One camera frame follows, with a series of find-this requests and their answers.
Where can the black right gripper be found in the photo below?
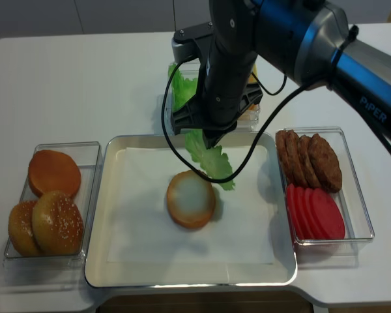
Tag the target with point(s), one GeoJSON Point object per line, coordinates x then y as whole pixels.
{"type": "Point", "coordinates": [223, 76]}

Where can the sesame bun top left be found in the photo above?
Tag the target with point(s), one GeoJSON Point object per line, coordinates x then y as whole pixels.
{"type": "Point", "coordinates": [20, 229]}

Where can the clear lettuce cheese container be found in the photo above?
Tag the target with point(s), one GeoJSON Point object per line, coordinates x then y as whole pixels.
{"type": "Point", "coordinates": [249, 126]}

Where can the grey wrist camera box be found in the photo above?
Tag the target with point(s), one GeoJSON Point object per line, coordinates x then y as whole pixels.
{"type": "Point", "coordinates": [192, 42]}

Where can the clear patty tomato container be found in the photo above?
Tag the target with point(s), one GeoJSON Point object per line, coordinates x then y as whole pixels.
{"type": "Point", "coordinates": [359, 231]}

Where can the sesame bun top right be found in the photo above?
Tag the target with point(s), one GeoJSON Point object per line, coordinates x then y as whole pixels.
{"type": "Point", "coordinates": [57, 224]}

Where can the toasted bun bottom on tray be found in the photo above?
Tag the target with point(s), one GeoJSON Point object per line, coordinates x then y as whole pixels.
{"type": "Point", "coordinates": [190, 200]}

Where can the yellow cheese slice stack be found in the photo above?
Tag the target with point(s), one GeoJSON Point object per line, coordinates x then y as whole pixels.
{"type": "Point", "coordinates": [252, 76]}

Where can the white metal tray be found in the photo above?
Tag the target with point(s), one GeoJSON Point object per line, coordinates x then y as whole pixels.
{"type": "Point", "coordinates": [134, 242]}

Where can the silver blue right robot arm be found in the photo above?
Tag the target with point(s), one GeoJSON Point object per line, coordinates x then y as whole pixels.
{"type": "Point", "coordinates": [308, 41]}

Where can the green lettuce leaf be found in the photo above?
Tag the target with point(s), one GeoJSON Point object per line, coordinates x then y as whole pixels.
{"type": "Point", "coordinates": [214, 162]}

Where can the green lettuce pile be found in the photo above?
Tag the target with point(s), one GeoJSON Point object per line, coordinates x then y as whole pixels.
{"type": "Point", "coordinates": [184, 84]}

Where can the red tomato slice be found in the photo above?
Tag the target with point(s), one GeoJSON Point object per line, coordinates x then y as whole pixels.
{"type": "Point", "coordinates": [327, 215]}
{"type": "Point", "coordinates": [292, 209]}
{"type": "Point", "coordinates": [311, 221]}
{"type": "Point", "coordinates": [299, 200]}

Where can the plain orange bun bottom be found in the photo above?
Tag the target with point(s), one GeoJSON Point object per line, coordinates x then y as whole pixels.
{"type": "Point", "coordinates": [53, 171]}

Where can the clear plastic bun container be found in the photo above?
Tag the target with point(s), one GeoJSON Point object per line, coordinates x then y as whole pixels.
{"type": "Point", "coordinates": [88, 157]}

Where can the sesame bun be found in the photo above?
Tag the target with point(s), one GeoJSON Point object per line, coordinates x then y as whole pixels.
{"type": "Point", "coordinates": [20, 229]}
{"type": "Point", "coordinates": [57, 224]}

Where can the brown meat patty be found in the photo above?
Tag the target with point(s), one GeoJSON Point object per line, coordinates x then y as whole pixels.
{"type": "Point", "coordinates": [291, 141]}
{"type": "Point", "coordinates": [325, 164]}
{"type": "Point", "coordinates": [283, 156]}
{"type": "Point", "coordinates": [307, 167]}

